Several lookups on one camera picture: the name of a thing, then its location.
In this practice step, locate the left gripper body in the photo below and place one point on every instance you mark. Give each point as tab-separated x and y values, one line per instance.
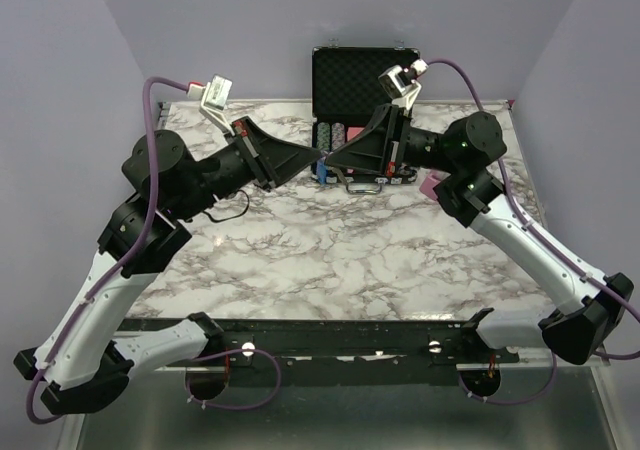
249	154

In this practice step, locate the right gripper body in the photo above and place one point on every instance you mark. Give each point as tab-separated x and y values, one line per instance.
402	149

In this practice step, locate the silver key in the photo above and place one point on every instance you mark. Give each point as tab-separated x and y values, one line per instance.
341	177

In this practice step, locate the blue key tag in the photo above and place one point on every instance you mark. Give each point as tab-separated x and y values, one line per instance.
321	172

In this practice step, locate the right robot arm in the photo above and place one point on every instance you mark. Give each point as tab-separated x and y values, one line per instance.
589	304

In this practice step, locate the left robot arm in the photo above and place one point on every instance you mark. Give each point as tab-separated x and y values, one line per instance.
83	367

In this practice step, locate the pink card box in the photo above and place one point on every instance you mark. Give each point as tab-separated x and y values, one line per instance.
432	179

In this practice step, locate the black poker chip case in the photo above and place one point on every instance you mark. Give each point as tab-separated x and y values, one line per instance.
346	90

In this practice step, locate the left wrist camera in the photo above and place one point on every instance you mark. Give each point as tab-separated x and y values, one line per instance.
212	98

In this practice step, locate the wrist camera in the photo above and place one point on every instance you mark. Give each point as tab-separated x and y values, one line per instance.
402	84
212	98

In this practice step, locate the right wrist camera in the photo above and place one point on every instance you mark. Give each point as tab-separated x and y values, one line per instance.
402	84

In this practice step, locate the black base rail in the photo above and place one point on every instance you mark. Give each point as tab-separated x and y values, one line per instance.
308	353

